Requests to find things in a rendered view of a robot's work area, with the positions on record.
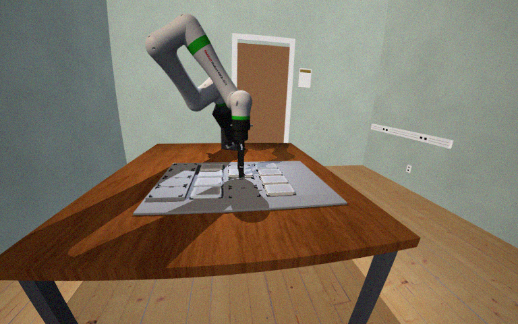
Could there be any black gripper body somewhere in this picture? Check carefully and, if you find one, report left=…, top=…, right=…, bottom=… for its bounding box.
left=233, top=130, right=248, bottom=146

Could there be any beige well plate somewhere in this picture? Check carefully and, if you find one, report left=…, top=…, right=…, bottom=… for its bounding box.
left=200, top=164, right=223, bottom=171

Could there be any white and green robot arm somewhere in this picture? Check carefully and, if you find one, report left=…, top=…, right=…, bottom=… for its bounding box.
left=145, top=13, right=253, bottom=131

